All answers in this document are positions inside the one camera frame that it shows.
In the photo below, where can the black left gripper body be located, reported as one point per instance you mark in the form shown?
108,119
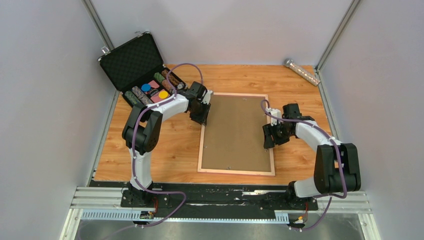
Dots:
201,106

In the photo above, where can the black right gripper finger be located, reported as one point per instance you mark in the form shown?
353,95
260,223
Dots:
268,129
269,142

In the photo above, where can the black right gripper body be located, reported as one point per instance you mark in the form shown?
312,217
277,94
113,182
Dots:
280,135

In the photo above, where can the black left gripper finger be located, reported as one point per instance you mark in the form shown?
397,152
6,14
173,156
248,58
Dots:
204,113
198,118

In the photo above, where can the wooden picture frame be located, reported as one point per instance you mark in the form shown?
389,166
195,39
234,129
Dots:
272,162

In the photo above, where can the brown backing board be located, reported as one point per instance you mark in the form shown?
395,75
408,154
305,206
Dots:
236,132

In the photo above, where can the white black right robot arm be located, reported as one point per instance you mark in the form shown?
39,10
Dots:
336,168

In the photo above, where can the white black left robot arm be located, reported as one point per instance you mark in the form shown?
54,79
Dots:
142,130

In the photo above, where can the yellow poker chip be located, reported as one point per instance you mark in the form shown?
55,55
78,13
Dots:
163,94

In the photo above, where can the blue poker chip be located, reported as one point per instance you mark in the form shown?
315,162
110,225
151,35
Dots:
146,87

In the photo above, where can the glittery silver tube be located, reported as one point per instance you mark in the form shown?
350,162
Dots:
309,77

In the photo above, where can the black poker chip case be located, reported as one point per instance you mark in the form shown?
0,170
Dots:
138,62

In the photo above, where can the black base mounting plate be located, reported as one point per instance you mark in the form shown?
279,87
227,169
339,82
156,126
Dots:
212,201

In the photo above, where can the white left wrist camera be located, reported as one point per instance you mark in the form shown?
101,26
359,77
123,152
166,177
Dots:
207,97

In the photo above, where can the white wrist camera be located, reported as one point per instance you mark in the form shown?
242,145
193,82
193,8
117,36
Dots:
207,97
275,116

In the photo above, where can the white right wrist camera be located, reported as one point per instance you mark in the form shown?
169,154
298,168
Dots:
275,116

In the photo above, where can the left aluminium enclosure post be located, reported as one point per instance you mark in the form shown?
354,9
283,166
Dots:
108,45

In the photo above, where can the aluminium enclosure post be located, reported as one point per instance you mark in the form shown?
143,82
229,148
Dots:
351,10
108,45

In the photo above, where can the aluminium front rail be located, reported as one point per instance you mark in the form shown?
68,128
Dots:
101,203

